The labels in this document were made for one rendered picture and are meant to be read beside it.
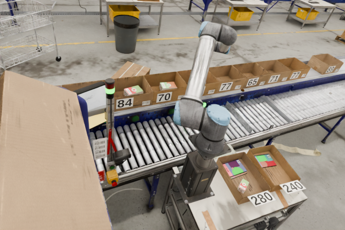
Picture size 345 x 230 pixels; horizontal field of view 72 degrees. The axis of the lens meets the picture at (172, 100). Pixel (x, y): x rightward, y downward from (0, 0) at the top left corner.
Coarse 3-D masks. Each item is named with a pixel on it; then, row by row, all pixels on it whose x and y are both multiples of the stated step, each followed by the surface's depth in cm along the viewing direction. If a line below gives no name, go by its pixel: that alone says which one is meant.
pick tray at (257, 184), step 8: (240, 152) 210; (224, 160) 209; (240, 160) 215; (248, 160) 208; (224, 168) 194; (248, 168) 209; (256, 168) 200; (224, 176) 195; (240, 176) 201; (248, 176) 203; (256, 176) 200; (232, 184) 186; (248, 184) 196; (256, 184) 198; (264, 184) 192; (232, 192) 187; (240, 192) 189; (248, 192) 191; (256, 192) 192; (240, 200) 178; (248, 200) 183
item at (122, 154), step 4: (128, 148) 164; (116, 152) 160; (120, 152) 160; (124, 152) 161; (128, 152) 162; (116, 156) 158; (120, 156) 158; (124, 156) 159; (128, 156) 161; (116, 160) 158; (120, 160) 160; (116, 164) 164; (120, 164) 164
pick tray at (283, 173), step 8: (248, 152) 216; (256, 152) 224; (264, 152) 227; (272, 152) 226; (256, 160) 207; (280, 160) 218; (264, 168) 212; (272, 168) 213; (280, 168) 215; (288, 168) 210; (264, 176) 199; (272, 176) 207; (280, 176) 208; (288, 176) 210; (296, 176) 202; (272, 184) 191
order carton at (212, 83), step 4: (180, 72) 265; (184, 72) 267; (188, 72) 270; (208, 72) 274; (184, 76) 272; (188, 76) 274; (208, 76) 276; (212, 76) 269; (184, 80) 275; (208, 80) 277; (212, 80) 270; (216, 80) 263; (208, 84) 253; (212, 84) 256; (216, 84) 259; (208, 88) 258; (212, 88) 260; (216, 88) 264; (204, 92) 259
